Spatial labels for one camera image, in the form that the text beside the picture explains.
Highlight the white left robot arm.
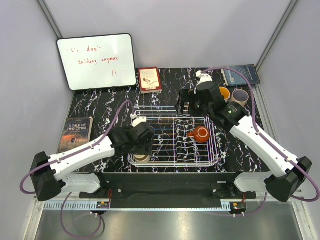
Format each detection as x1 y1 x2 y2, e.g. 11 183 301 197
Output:
30 122 155 202

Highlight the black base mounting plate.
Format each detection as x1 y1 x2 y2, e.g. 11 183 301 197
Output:
79 172 257 207

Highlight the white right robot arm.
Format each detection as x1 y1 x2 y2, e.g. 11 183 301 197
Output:
175 81 312 203

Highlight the white dry-erase board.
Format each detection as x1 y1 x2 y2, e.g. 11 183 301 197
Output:
56 33 137 91

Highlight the Tale of Two Cities book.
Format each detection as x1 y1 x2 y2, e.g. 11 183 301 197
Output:
58 116 93 153

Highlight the floral iridescent white mug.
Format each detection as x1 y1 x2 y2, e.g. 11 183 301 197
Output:
219 87 231 103

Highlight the red and white book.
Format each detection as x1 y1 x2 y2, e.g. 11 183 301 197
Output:
138 67 162 94

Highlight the brown and cream cup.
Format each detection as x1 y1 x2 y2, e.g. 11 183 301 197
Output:
133 154 150 164

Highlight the dark blue book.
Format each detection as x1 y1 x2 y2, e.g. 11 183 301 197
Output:
221 64 261 87

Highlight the orange ceramic mug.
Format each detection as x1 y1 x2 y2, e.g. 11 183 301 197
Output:
187 126 210 143

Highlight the pink iridescent mug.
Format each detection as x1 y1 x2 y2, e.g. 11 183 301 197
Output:
230 89 250 108

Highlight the grey slotted cable duct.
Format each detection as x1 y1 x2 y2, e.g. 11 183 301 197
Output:
43 200 246 212

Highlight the white wire dish rack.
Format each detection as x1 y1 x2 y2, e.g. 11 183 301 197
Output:
128 106 219 168

